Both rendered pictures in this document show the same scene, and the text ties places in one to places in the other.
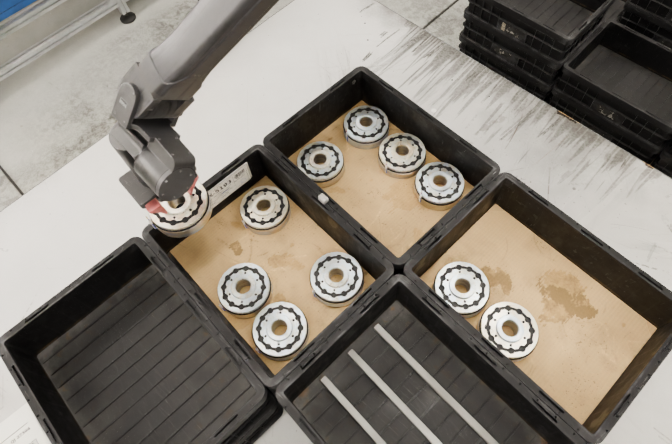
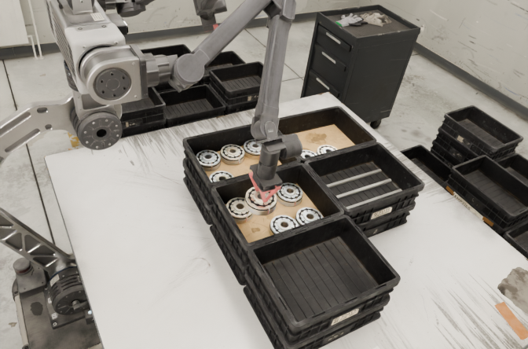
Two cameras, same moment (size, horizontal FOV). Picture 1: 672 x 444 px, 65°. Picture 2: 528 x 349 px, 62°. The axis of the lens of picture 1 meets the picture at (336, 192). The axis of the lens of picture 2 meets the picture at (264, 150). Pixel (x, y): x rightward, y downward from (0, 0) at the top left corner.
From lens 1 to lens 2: 1.36 m
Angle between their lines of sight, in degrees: 55
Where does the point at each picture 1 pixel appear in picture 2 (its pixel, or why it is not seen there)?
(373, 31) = (114, 154)
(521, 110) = (208, 126)
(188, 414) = (339, 267)
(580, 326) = (328, 139)
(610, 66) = (170, 112)
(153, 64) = (270, 106)
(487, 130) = not seen: hidden behind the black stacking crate
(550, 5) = (125, 105)
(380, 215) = not seen: hidden behind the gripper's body
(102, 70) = not seen: outside the picture
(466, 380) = (342, 174)
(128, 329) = (287, 288)
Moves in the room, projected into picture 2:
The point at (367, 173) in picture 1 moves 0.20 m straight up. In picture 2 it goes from (233, 170) to (237, 131)
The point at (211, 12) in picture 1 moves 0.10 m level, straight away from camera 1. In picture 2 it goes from (276, 72) to (243, 70)
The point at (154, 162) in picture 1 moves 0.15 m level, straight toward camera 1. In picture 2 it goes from (291, 141) to (335, 136)
